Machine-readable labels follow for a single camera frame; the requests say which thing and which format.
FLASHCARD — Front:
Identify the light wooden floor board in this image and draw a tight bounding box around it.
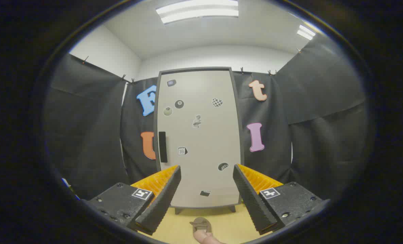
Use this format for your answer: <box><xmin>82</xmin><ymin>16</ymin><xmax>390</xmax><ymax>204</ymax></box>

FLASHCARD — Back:
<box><xmin>140</xmin><ymin>203</ymin><xmax>266</xmax><ymax>244</ymax></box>

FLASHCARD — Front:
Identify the brown fluffy shoe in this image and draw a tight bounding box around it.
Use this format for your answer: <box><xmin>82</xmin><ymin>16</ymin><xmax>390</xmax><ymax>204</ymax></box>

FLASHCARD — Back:
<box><xmin>189</xmin><ymin>217</ymin><xmax>213</xmax><ymax>234</ymax></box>

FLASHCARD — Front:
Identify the grey shoe cabinet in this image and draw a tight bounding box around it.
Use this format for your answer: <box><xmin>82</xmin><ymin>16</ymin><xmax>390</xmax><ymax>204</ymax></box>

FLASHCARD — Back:
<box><xmin>153</xmin><ymin>67</ymin><xmax>245</xmax><ymax>215</ymax></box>

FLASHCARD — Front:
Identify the black backdrop cloth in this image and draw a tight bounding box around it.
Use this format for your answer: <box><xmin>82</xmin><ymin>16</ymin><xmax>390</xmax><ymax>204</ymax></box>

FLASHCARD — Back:
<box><xmin>44</xmin><ymin>32</ymin><xmax>368</xmax><ymax>200</ymax></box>

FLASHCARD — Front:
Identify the long ceiling light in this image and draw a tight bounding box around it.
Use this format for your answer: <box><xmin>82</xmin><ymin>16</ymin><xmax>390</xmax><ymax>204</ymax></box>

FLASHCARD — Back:
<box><xmin>156</xmin><ymin>0</ymin><xmax>239</xmax><ymax>25</ymax></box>

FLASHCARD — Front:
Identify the black door handle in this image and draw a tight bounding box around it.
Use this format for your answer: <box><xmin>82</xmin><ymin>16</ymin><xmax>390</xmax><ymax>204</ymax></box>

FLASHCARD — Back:
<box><xmin>158</xmin><ymin>131</ymin><xmax>168</xmax><ymax>163</ymax></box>

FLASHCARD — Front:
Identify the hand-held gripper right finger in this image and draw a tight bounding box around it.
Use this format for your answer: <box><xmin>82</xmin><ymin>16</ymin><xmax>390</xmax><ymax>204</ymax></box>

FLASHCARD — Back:
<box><xmin>233</xmin><ymin>164</ymin><xmax>330</xmax><ymax>235</ymax></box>

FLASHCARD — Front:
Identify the small ceiling light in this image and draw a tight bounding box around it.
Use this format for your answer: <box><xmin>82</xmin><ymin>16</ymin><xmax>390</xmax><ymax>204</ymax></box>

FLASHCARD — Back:
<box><xmin>296</xmin><ymin>24</ymin><xmax>316</xmax><ymax>41</ymax></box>

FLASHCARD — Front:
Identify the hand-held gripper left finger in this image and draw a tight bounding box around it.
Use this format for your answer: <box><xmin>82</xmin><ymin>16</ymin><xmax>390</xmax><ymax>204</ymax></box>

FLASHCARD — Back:
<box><xmin>81</xmin><ymin>165</ymin><xmax>182</xmax><ymax>236</ymax></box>

